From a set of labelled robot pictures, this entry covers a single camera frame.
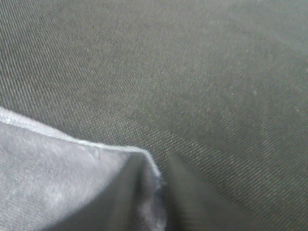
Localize black table cloth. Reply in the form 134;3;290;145
0;0;308;231

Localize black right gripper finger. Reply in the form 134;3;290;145
164;154;250;231

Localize grey towel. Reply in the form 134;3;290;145
0;108;167;231

